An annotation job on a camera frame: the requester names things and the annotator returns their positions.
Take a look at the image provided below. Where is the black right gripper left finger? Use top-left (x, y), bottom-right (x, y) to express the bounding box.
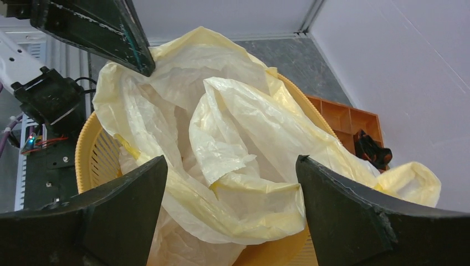
top-left (1, 156), bottom-right (168, 265)

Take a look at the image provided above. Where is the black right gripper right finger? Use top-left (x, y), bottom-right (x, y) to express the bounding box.
top-left (296, 155), bottom-right (469, 265)

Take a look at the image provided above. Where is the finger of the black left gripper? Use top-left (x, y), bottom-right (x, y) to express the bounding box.
top-left (30, 0), bottom-right (156, 76)

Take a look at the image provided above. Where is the yellow mesh trash bin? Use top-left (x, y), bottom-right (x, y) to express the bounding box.
top-left (75, 74), bottom-right (336, 265)

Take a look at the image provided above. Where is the cream plastic trash bag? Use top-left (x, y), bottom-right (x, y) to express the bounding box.
top-left (93, 27), bottom-right (441, 265)

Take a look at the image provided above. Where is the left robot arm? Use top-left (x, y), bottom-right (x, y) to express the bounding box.
top-left (1, 1), bottom-right (156, 134)

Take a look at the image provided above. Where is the orange compartment tray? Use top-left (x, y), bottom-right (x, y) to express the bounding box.
top-left (307, 95), bottom-right (384, 155)

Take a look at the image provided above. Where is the black rolled strap rear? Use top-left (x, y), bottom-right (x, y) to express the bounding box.
top-left (353, 129), bottom-right (394, 171)

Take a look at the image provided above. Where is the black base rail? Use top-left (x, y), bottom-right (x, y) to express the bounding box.
top-left (14, 121), bottom-right (79, 211)

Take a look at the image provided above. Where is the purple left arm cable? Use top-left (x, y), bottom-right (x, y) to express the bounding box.
top-left (0, 82), bottom-right (24, 158)

